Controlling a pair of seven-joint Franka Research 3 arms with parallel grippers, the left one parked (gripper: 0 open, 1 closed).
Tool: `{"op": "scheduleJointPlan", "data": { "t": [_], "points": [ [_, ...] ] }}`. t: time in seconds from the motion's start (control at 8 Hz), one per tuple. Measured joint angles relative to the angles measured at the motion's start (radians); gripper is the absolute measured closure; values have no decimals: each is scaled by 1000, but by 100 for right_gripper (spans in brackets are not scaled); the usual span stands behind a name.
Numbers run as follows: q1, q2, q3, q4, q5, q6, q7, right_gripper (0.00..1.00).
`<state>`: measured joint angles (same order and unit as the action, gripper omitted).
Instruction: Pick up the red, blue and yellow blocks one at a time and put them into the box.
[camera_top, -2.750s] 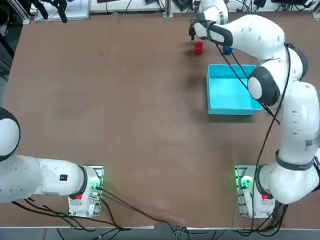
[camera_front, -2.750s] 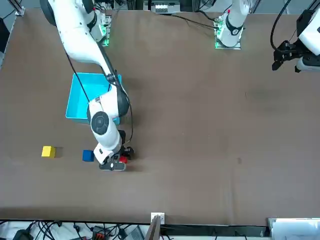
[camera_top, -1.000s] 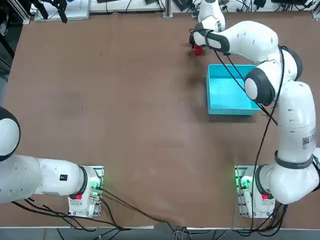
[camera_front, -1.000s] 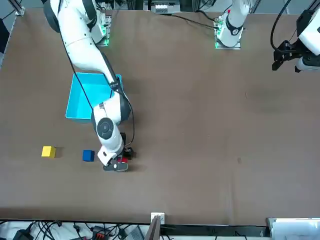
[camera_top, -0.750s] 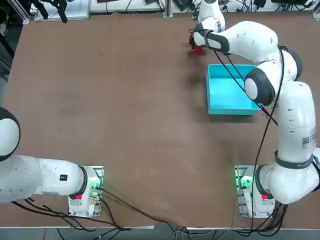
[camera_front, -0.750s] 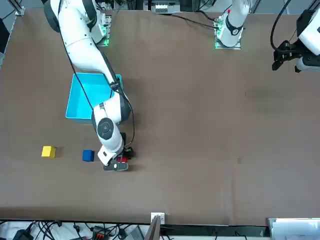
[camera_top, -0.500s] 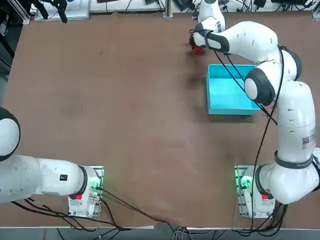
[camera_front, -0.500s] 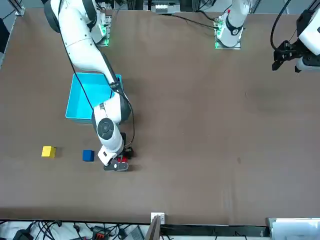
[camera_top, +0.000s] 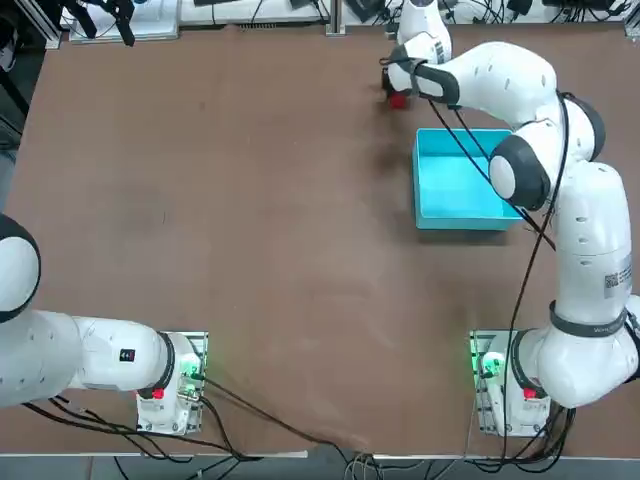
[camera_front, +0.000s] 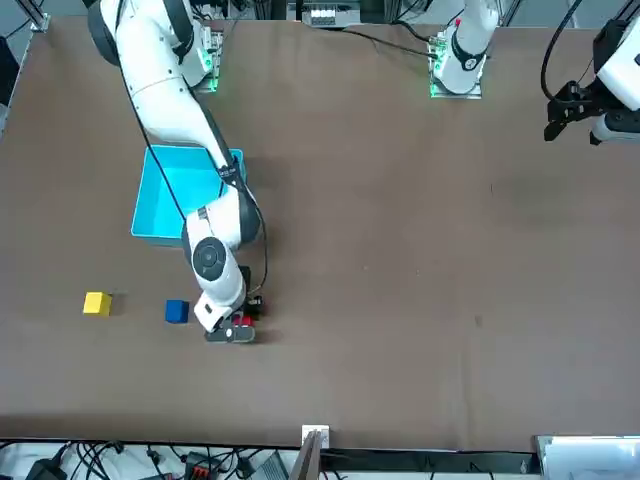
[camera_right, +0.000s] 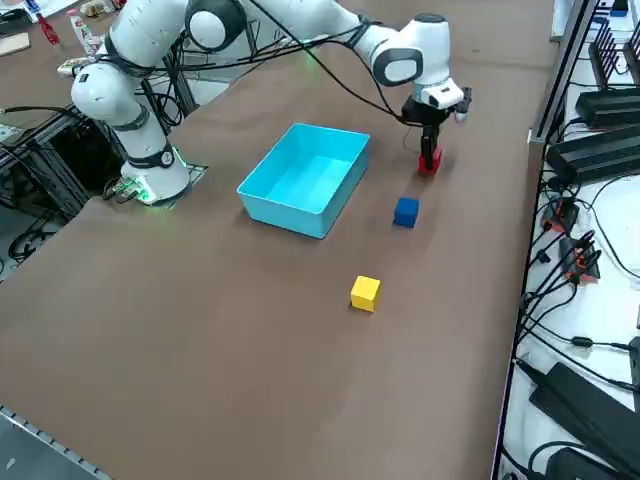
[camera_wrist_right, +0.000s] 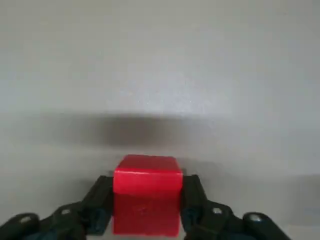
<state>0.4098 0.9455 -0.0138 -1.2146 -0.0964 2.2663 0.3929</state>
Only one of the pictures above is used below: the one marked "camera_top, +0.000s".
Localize cyan plastic box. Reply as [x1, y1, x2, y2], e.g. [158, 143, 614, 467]
[411, 127, 526, 232]

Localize dark grey power adapter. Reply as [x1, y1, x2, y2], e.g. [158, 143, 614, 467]
[346, 0, 387, 22]

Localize aluminium frame profile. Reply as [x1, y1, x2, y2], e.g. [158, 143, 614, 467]
[27, 0, 62, 50]

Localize aluminium post with bracket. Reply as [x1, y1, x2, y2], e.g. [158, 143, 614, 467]
[325, 0, 347, 37]

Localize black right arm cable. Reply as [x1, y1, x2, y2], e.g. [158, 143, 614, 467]
[427, 97, 557, 250]
[508, 92, 571, 354]

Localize black base power cable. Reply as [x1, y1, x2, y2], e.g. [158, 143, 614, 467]
[199, 377, 374, 459]

